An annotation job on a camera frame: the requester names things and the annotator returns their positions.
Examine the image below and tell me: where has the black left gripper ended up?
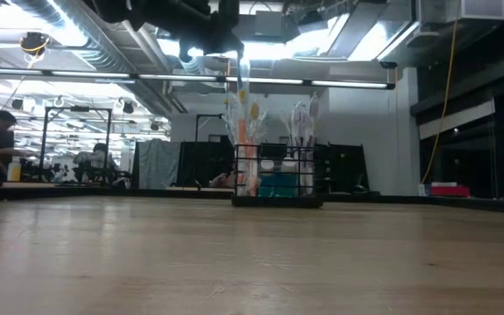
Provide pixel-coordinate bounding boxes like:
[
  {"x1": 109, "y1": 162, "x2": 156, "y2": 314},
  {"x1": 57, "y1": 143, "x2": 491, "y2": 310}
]
[{"x1": 137, "y1": 0, "x2": 245, "y2": 60}]

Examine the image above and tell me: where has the blue toothbrush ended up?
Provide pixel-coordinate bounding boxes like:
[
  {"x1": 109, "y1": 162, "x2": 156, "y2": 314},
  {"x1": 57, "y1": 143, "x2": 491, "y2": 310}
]
[{"x1": 235, "y1": 56, "x2": 252, "y2": 106}]

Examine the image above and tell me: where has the orange toothbrush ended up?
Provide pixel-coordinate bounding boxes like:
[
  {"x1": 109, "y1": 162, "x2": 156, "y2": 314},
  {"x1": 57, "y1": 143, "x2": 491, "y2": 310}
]
[
  {"x1": 246, "y1": 102, "x2": 262, "y2": 197},
  {"x1": 236, "y1": 89, "x2": 249, "y2": 196}
]

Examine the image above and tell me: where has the long linear ceiling light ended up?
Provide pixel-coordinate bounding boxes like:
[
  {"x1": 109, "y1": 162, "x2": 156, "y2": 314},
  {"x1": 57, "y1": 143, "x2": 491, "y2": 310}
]
[{"x1": 0, "y1": 66, "x2": 396, "y2": 91}]

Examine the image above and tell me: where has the black panel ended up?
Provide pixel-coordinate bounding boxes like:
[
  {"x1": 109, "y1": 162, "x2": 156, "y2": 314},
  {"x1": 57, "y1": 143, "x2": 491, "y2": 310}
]
[
  {"x1": 319, "y1": 143, "x2": 370, "y2": 194},
  {"x1": 176, "y1": 140, "x2": 235, "y2": 189}
]

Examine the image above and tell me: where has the grey cloth cover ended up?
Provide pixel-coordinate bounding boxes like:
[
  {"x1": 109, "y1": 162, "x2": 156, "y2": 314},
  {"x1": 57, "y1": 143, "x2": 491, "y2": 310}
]
[{"x1": 130, "y1": 138, "x2": 183, "y2": 191}]

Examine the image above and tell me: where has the teal toothpaste tube white cap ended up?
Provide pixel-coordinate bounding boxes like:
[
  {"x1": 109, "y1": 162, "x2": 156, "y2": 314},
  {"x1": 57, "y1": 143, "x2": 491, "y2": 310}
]
[
  {"x1": 258, "y1": 159, "x2": 279, "y2": 198},
  {"x1": 278, "y1": 157, "x2": 299, "y2": 198}
]

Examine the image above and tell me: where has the wooden workbench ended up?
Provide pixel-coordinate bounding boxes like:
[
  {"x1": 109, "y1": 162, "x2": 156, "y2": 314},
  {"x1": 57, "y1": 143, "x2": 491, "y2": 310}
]
[{"x1": 0, "y1": 180, "x2": 235, "y2": 196}]

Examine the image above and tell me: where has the white ceiling vent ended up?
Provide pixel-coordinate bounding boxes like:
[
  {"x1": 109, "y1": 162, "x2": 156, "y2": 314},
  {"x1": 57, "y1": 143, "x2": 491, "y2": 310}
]
[{"x1": 417, "y1": 0, "x2": 504, "y2": 24}]

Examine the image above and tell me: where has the yellow white canister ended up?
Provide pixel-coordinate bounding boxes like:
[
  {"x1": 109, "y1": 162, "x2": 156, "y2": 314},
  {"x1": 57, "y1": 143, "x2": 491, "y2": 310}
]
[{"x1": 6, "y1": 156, "x2": 23, "y2": 183}]

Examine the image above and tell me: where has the red box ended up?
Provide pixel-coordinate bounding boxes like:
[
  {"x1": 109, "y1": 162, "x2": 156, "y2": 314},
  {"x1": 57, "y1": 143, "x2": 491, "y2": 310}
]
[{"x1": 429, "y1": 182, "x2": 472, "y2": 198}]

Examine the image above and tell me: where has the silver ventilation duct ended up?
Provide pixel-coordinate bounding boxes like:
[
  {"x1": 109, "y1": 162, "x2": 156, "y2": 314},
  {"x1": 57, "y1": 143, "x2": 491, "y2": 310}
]
[{"x1": 10, "y1": 0, "x2": 179, "y2": 117}]

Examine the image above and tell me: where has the black station frame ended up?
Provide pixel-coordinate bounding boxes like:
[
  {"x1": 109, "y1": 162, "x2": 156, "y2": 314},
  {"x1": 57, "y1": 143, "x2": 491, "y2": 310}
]
[{"x1": 38, "y1": 105, "x2": 114, "y2": 183}]

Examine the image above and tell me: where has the black wire basket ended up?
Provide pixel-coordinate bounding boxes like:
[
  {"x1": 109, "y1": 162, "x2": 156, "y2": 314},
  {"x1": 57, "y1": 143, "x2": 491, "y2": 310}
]
[{"x1": 231, "y1": 143, "x2": 324, "y2": 209}]

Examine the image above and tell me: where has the yellow ceiling cable reel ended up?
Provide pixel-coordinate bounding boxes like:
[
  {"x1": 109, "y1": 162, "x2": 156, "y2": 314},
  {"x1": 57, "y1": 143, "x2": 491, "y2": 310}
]
[{"x1": 18, "y1": 31, "x2": 51, "y2": 58}]

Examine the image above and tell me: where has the yellow hanging cable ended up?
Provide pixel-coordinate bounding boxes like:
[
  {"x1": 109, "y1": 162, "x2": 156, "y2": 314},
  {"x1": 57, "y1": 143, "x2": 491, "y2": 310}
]
[{"x1": 420, "y1": 0, "x2": 462, "y2": 186}]

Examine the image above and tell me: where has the black aluminium table frame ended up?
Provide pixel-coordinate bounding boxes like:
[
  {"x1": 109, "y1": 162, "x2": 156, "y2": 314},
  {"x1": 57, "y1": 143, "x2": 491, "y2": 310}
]
[{"x1": 0, "y1": 182, "x2": 504, "y2": 216}]

